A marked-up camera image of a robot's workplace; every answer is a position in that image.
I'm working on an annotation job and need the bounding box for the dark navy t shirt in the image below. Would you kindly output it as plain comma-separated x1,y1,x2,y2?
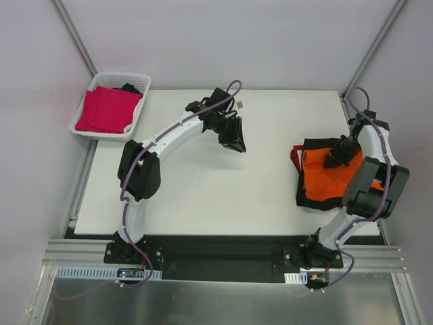
120,83,143,95

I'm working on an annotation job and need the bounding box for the left white cable duct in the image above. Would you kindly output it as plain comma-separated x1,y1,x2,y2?
56,266,162,281

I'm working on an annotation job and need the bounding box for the aluminium frame post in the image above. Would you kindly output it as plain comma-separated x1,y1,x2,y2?
50,0,97,77
340,0,410,102

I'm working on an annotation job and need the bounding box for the red t shirt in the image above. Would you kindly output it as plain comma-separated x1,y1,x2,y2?
290,145,303,173

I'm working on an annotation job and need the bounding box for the right aluminium frame post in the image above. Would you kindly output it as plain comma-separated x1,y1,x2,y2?
340,0,410,102

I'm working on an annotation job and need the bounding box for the orange t shirt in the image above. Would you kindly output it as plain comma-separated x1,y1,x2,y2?
296,148,363,211

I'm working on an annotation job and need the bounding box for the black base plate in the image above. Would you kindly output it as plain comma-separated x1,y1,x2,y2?
104,234,343,283

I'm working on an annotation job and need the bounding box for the right white cable duct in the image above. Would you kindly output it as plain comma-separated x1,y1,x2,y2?
284,272,308,285

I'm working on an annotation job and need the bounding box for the pink t shirt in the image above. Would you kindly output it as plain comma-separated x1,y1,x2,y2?
74,85,143,134

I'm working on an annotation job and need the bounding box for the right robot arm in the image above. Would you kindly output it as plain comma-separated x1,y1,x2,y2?
299,110,410,269

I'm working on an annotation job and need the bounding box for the left aluminium frame post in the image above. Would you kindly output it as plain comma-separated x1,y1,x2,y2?
50,0,97,77

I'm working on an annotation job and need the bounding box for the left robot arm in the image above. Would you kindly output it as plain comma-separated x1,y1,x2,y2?
104,87,246,264

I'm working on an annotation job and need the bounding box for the black t shirt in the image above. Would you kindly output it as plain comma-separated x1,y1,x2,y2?
290,138,354,211

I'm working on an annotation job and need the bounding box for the white cable duct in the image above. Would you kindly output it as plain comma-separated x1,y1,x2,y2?
284,272,308,285
56,266,162,281

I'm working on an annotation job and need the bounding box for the white plastic basket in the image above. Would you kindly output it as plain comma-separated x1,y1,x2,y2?
70,72,152,142

